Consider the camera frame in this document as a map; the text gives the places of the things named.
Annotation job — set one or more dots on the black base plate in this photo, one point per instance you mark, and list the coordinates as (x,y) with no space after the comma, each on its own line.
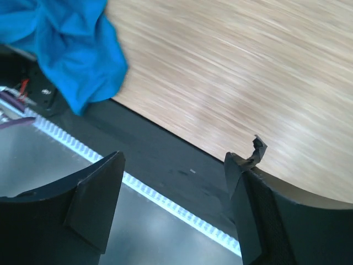
(171,166)

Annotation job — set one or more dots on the blue t shirt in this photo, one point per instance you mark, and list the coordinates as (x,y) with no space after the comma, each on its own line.
(75,44)

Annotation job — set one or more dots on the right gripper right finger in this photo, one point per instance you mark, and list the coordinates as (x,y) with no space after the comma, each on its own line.
(280,223)

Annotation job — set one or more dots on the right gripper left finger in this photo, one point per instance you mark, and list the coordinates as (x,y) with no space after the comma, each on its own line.
(67,221)

